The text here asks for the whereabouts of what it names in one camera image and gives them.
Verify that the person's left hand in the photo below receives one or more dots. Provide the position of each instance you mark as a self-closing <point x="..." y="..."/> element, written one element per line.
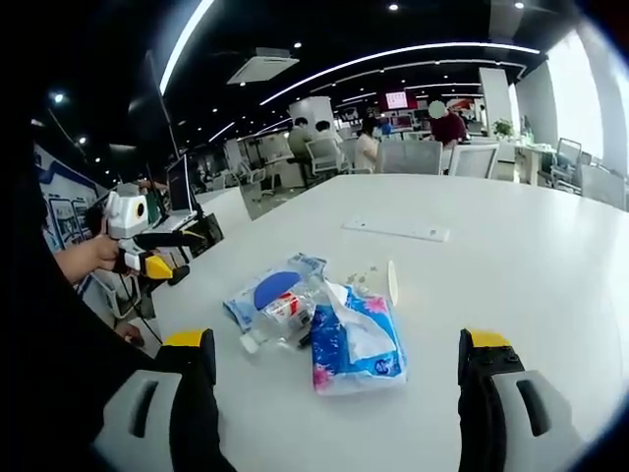
<point x="96" y="258"/>

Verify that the blue white display banner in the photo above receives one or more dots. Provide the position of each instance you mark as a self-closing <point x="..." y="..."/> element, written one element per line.
<point x="69" y="196"/>

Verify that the open laptop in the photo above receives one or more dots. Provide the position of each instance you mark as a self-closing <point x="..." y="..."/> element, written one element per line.
<point x="179" y="189"/>

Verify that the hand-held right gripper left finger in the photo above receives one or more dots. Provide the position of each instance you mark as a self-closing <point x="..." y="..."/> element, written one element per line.
<point x="147" y="408"/>

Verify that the white plastic spoon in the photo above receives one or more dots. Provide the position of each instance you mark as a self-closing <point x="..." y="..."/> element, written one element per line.
<point x="393" y="282"/>

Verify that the long curved ceiling light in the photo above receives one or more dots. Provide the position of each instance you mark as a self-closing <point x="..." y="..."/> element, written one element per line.
<point x="184" y="44"/>
<point x="393" y="59"/>

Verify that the green potted plant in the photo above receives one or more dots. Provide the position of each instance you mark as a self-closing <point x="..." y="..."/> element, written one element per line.
<point x="503" y="129"/>

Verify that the white mesh office chair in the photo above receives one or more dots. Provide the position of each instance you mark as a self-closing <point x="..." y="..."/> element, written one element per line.
<point x="324" y="156"/>
<point x="566" y="162"/>
<point x="474" y="161"/>
<point x="410" y="158"/>

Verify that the person's dark clothing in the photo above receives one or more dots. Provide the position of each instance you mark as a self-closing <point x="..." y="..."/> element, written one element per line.
<point x="44" y="344"/>

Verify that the blue white wipes packet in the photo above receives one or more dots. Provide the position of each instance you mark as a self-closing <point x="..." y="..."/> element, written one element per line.
<point x="268" y="290"/>

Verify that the ceiling air conditioner vent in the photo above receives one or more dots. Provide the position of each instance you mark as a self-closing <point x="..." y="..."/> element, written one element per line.
<point x="263" y="65"/>

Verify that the clear plastic bottle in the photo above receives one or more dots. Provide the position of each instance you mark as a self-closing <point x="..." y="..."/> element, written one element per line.
<point x="280" y="319"/>

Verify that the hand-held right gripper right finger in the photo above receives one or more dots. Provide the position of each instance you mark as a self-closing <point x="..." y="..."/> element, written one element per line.
<point x="516" y="413"/>

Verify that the blue floral tissue pack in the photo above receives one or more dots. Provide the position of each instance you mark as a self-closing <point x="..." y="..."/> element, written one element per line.
<point x="354" y="354"/>

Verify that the white tabletop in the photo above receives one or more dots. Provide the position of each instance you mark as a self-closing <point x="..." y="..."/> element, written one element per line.
<point x="491" y="275"/>

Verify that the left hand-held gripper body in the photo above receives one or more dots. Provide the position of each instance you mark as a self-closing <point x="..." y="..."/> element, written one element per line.
<point x="126" y="212"/>

